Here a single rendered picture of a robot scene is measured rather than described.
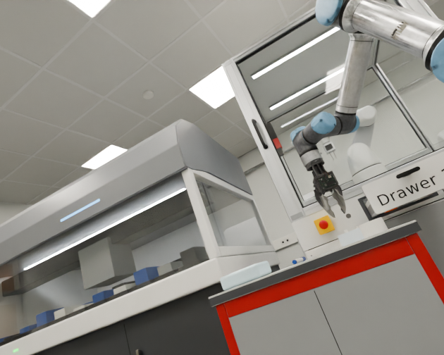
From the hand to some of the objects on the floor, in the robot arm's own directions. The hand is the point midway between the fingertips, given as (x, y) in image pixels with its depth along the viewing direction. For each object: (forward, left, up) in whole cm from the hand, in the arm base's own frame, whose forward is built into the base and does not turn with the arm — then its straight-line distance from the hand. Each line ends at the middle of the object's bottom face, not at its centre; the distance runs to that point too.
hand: (337, 212), depth 108 cm
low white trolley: (+3, +14, -88) cm, 89 cm away
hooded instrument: (+118, +106, -92) cm, 184 cm away
